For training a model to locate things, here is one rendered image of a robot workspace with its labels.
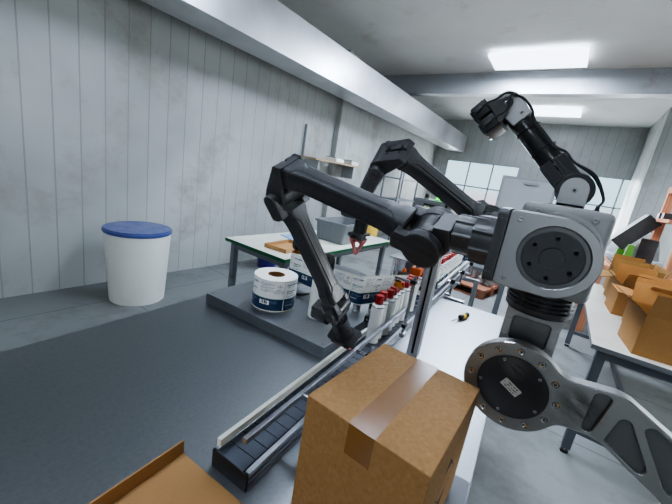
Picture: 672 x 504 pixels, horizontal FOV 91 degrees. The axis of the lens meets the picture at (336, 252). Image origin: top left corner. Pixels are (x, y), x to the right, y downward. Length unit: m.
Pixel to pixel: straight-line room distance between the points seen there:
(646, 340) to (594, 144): 8.24
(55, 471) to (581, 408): 1.08
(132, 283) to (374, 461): 3.19
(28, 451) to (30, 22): 3.41
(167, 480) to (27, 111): 3.40
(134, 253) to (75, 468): 2.64
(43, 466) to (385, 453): 0.73
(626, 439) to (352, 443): 0.52
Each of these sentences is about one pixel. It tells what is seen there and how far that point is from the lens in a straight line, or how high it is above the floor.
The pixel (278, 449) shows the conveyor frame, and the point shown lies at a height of 0.87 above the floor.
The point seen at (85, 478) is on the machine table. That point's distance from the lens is 0.98.
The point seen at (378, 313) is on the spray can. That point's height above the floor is 1.02.
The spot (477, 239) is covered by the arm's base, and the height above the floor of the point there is 1.45.
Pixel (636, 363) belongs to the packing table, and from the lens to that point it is 2.59.
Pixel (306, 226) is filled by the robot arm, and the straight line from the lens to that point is 0.86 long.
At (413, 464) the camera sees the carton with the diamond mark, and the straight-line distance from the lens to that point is 0.60.
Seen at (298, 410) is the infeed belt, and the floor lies 0.88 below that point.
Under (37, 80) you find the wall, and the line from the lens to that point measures 3.93.
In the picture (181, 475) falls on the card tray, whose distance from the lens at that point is 0.93.
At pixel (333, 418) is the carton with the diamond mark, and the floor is 1.11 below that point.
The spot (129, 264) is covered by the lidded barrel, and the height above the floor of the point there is 0.42.
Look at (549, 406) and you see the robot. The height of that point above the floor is 1.13.
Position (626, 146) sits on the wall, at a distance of 10.53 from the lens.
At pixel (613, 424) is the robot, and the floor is 1.15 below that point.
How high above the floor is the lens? 1.52
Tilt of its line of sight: 13 degrees down
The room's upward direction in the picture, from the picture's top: 9 degrees clockwise
